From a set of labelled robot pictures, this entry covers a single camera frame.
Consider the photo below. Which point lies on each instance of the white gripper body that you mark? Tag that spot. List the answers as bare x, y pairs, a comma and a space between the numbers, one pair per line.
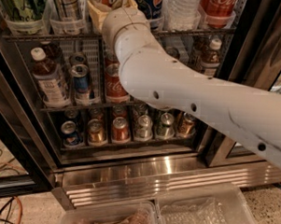
124, 20

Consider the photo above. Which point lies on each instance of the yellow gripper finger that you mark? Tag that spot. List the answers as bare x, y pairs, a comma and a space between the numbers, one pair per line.
98, 13
130, 3

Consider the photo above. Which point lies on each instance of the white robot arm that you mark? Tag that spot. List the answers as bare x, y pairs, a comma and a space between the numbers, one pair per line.
154, 77

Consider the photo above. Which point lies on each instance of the blue Pepsi can top shelf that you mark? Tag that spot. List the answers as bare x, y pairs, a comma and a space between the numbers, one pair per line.
151, 8

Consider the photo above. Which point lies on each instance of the blue pepsi can shelf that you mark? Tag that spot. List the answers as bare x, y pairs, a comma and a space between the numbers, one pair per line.
70, 133
80, 74
151, 8

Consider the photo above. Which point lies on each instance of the striped silver can top shelf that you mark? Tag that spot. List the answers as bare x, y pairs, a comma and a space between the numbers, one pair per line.
68, 10

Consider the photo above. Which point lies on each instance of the clear water bottle top shelf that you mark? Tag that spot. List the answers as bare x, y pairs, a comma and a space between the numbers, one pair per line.
182, 11

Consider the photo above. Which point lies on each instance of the blue Pepsi can middle shelf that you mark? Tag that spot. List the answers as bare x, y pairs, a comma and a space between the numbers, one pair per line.
80, 74

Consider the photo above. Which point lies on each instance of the red Coca-Cola can middle shelf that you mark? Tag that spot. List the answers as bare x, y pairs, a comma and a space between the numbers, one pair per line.
113, 87

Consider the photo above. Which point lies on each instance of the red coca-cola can shelf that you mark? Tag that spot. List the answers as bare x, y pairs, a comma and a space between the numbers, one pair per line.
113, 87
218, 12

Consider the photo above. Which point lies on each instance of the green can top shelf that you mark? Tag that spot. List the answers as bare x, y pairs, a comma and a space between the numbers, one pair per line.
24, 10

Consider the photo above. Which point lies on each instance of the red Coca-Cola can top shelf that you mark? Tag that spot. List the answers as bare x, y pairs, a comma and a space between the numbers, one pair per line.
218, 12

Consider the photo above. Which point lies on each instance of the red can bottom shelf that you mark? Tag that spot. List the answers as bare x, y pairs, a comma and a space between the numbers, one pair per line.
120, 129

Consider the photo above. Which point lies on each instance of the white can bottom shelf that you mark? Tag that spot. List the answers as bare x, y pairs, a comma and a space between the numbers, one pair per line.
143, 129

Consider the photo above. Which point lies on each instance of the gold can bottom shelf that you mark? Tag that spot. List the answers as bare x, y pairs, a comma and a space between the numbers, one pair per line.
96, 131

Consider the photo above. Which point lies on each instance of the orange can bottom shelf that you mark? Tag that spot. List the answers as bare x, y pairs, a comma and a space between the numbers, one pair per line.
186, 124

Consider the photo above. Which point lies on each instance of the blue Pepsi can bottom shelf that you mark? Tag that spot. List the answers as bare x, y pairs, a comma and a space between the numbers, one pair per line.
70, 133

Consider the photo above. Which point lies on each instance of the fridge right glass door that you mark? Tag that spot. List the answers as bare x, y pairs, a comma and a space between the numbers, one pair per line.
255, 61

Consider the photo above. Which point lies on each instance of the steel fridge grille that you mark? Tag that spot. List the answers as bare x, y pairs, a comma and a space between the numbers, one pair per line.
146, 178

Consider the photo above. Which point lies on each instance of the brown tea bottle left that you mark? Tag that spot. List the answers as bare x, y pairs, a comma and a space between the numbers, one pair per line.
50, 79

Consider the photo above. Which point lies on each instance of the brown tea bottle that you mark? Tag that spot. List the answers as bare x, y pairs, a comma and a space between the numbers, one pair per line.
209, 58
50, 79

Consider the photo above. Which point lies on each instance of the brown tea bottle right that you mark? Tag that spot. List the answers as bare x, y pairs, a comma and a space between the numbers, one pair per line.
209, 58

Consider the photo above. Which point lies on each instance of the clear plastic bin left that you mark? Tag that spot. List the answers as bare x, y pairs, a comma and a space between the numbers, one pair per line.
139, 212

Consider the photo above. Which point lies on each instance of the clear plastic bin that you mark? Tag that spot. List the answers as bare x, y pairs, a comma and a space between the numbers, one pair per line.
212, 204
139, 212

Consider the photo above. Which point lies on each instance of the clear plastic bin right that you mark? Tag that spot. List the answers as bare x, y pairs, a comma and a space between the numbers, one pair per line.
212, 204

